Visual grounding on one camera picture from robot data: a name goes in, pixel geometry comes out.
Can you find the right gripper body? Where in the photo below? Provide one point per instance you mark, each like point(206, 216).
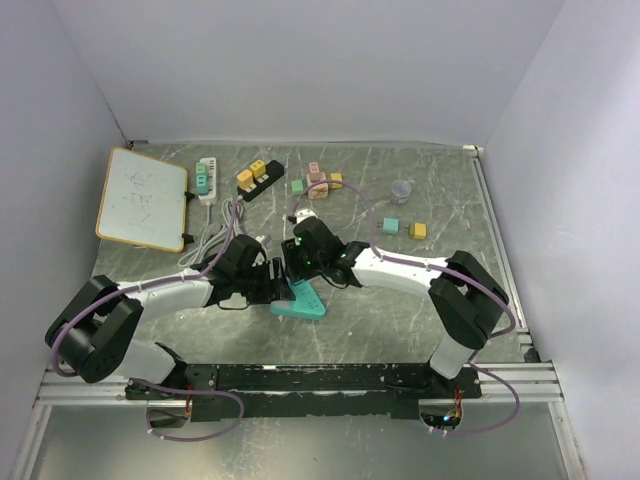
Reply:
point(314, 265)

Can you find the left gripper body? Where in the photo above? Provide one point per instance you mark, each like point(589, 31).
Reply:
point(254, 282)

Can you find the teal triangular socket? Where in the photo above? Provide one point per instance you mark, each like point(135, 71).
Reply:
point(306, 304)

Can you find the pink cube socket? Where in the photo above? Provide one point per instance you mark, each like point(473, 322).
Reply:
point(320, 191)

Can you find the yellow plug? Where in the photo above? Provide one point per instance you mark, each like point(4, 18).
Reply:
point(417, 231)
point(336, 181)
point(258, 169)
point(245, 180)

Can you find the pink plug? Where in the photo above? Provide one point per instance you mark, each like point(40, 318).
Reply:
point(314, 171)

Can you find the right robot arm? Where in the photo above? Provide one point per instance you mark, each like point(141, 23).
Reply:
point(471, 305)

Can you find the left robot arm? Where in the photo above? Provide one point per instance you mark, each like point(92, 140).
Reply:
point(94, 335)

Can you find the teal plug on white strip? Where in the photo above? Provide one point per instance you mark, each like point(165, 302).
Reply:
point(202, 184)

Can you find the white power strip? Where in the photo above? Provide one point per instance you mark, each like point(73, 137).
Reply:
point(211, 197)

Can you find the black power strip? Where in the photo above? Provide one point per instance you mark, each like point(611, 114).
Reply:
point(274, 171)

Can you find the clear plastic cup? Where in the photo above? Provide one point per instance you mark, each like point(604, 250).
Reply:
point(400, 192)

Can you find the small whiteboard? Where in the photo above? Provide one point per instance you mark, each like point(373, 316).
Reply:
point(143, 202)

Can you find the black base bar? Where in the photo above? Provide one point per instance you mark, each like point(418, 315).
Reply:
point(280, 391)

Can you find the aluminium rail frame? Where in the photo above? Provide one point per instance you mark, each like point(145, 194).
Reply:
point(517, 429)

